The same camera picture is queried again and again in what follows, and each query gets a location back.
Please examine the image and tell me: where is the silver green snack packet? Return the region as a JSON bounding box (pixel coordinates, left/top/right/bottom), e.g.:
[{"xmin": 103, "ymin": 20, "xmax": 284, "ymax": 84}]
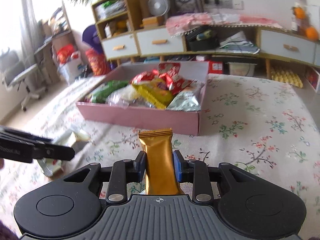
[{"xmin": 37, "ymin": 128, "xmax": 91, "ymax": 178}]

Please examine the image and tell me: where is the gold snack bar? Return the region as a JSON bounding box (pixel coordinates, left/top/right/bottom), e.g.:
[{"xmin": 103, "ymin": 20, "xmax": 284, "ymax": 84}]
[{"xmin": 138, "ymin": 128, "xmax": 184, "ymax": 195}]

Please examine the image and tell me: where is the green cartoon girl snack packet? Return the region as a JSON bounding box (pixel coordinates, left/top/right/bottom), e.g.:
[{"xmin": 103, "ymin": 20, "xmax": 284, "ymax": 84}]
[{"xmin": 84, "ymin": 80, "xmax": 129, "ymax": 104}]

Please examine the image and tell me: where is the white snack packet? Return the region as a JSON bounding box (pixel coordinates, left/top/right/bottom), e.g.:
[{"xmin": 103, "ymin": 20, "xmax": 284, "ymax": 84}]
[{"xmin": 105, "ymin": 85, "xmax": 155, "ymax": 108}]

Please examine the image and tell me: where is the person's left hand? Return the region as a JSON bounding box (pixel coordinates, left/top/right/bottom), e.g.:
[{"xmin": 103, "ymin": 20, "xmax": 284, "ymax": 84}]
[{"xmin": 0, "ymin": 159, "xmax": 4, "ymax": 170}]

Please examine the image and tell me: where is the pink cardboard box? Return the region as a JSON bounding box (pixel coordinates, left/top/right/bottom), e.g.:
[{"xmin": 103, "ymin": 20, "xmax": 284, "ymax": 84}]
[{"xmin": 76, "ymin": 62, "xmax": 201, "ymax": 136}]

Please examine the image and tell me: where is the white office chair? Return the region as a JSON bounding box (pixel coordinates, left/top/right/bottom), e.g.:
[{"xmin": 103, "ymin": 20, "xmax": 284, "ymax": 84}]
[{"xmin": 1, "ymin": 49, "xmax": 48, "ymax": 112}]

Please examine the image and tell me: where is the yellow snack packet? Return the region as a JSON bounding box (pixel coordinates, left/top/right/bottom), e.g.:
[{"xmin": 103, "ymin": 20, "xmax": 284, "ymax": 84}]
[{"xmin": 132, "ymin": 78, "xmax": 174, "ymax": 109}]

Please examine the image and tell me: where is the floral tablecloth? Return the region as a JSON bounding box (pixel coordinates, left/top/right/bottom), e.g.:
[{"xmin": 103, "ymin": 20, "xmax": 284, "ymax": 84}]
[{"xmin": 9, "ymin": 75, "xmax": 319, "ymax": 239}]

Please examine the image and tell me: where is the red festive gift bag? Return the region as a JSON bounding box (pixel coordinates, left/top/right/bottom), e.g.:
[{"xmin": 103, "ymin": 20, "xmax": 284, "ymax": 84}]
[{"xmin": 85, "ymin": 48, "xmax": 111, "ymax": 76}]

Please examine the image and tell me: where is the red snack packet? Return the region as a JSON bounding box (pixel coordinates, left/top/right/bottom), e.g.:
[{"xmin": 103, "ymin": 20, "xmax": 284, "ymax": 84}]
[{"xmin": 130, "ymin": 62, "xmax": 193, "ymax": 95}]

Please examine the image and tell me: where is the red box under cabinet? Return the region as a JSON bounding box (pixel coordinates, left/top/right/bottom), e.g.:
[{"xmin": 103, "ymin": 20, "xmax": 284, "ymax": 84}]
[{"xmin": 208, "ymin": 61, "xmax": 223, "ymax": 74}]

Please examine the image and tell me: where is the purple hat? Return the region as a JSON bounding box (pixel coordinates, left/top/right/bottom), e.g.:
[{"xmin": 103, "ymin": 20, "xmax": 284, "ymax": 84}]
[{"xmin": 82, "ymin": 24, "xmax": 104, "ymax": 54}]

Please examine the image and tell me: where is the yellow egg tray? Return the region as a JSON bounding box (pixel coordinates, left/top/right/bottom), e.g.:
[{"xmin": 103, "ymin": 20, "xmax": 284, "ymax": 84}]
[{"xmin": 271, "ymin": 68, "xmax": 303, "ymax": 88}]

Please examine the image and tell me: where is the pink cloth cover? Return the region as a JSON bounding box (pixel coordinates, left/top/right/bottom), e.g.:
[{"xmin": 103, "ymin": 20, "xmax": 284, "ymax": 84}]
[{"xmin": 165, "ymin": 12, "xmax": 285, "ymax": 37}]

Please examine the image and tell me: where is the wooden TV cabinet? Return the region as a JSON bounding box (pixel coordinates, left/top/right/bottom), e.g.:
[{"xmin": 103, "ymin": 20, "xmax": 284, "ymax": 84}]
[{"xmin": 91, "ymin": 0, "xmax": 319, "ymax": 73}]

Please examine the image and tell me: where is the white patterned box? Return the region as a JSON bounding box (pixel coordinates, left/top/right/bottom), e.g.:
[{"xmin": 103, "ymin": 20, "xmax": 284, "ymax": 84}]
[{"xmin": 305, "ymin": 67, "xmax": 320, "ymax": 94}]

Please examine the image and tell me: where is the white desk fan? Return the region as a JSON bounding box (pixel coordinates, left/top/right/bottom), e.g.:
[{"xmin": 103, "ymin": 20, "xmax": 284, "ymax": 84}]
[{"xmin": 148, "ymin": 0, "xmax": 170, "ymax": 16}]

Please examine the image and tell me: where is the lower orange fruit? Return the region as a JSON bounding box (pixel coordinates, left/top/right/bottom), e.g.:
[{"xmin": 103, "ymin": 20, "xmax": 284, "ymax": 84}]
[{"xmin": 305, "ymin": 26, "xmax": 319, "ymax": 41}]

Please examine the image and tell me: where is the orange fruit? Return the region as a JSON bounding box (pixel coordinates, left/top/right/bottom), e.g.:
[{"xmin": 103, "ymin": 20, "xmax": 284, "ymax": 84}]
[
  {"xmin": 293, "ymin": 7, "xmax": 306, "ymax": 20},
  {"xmin": 305, "ymin": 26, "xmax": 319, "ymax": 41}
]

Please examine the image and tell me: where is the upper orange fruit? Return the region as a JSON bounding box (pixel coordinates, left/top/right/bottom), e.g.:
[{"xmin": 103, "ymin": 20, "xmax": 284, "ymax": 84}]
[{"xmin": 293, "ymin": 7, "xmax": 306, "ymax": 20}]

